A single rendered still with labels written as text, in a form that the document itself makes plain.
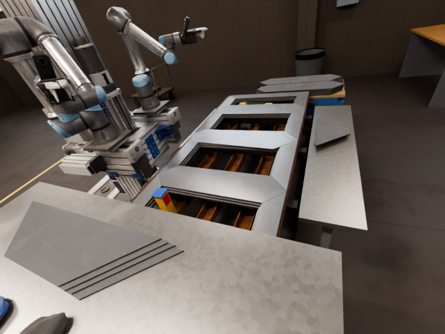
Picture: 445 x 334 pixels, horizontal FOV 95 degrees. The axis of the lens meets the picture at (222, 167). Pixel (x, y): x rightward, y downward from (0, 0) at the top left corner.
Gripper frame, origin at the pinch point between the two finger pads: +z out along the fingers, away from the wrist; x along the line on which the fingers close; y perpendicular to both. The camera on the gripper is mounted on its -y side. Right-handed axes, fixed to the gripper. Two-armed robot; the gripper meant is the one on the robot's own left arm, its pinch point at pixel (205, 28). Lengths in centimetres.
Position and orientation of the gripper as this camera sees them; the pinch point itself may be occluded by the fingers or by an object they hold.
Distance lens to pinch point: 181.4
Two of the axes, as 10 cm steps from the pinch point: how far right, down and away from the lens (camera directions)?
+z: 9.7, -2.2, -0.1
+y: 1.7, 6.9, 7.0
